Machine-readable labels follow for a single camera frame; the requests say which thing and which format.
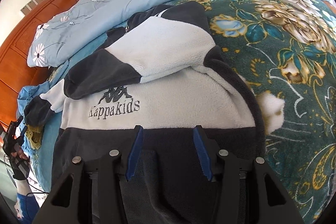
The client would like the black and white fleece jacket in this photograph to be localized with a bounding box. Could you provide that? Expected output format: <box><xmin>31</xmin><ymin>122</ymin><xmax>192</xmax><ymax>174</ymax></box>
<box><xmin>23</xmin><ymin>0</ymin><xmax>285</xmax><ymax>224</ymax></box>

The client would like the left forearm blue sleeve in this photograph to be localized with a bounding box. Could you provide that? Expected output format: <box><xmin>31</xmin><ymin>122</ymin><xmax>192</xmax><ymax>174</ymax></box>
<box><xmin>14</xmin><ymin>179</ymin><xmax>40</xmax><ymax>224</ymax></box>

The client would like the gloved left hand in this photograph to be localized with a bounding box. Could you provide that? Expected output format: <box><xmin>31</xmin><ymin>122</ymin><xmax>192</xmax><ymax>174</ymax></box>
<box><xmin>10</xmin><ymin>145</ymin><xmax>29</xmax><ymax>181</ymax></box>

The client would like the orange wooden headboard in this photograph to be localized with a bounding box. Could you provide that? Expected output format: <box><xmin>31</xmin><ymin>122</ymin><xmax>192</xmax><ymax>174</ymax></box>
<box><xmin>0</xmin><ymin>0</ymin><xmax>79</xmax><ymax>128</ymax></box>

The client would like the green floral blanket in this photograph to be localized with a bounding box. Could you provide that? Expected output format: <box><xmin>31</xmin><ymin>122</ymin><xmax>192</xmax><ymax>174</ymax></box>
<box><xmin>171</xmin><ymin>0</ymin><xmax>335</xmax><ymax>223</ymax></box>

